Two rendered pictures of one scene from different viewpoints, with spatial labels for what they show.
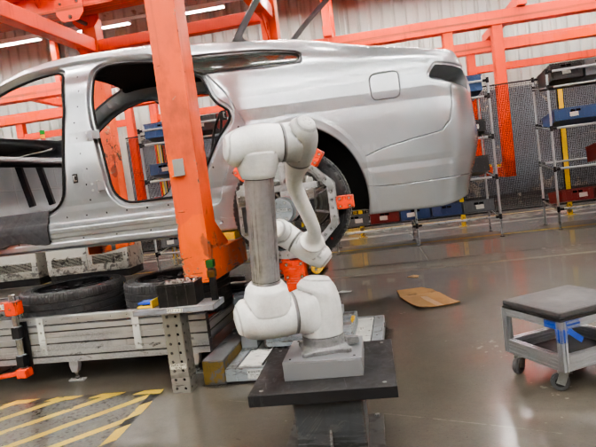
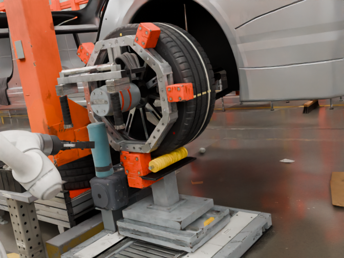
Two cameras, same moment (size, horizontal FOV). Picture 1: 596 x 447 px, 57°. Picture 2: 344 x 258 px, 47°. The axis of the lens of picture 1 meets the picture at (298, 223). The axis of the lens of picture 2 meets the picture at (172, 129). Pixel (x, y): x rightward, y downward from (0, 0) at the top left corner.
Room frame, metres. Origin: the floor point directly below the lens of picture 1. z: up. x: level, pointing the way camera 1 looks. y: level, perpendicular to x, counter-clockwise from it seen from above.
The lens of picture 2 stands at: (1.41, -1.02, 1.03)
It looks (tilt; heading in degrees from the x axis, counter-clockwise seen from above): 11 degrees down; 29
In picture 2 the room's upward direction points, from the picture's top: 8 degrees counter-clockwise
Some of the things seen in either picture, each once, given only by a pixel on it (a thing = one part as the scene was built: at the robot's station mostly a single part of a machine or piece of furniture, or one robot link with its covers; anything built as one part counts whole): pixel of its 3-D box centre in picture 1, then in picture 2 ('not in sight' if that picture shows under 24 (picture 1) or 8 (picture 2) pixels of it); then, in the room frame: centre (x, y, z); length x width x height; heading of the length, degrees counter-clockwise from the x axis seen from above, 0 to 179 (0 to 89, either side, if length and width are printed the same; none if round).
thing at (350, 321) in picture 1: (312, 328); (172, 221); (3.13, -0.01, 0.13); 0.50 x 0.36 x 0.10; 79
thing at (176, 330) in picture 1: (179, 349); (26, 228); (2.75, 0.68, 0.21); 0.10 x 0.10 x 0.42; 79
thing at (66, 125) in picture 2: (247, 220); (65, 111); (2.76, 0.26, 0.83); 0.04 x 0.04 x 0.16
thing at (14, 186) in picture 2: (180, 291); (19, 175); (2.74, 0.64, 0.51); 0.20 x 0.14 x 0.13; 83
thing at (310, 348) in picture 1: (328, 340); not in sight; (2.00, -0.06, 0.39); 0.22 x 0.18 x 0.06; 94
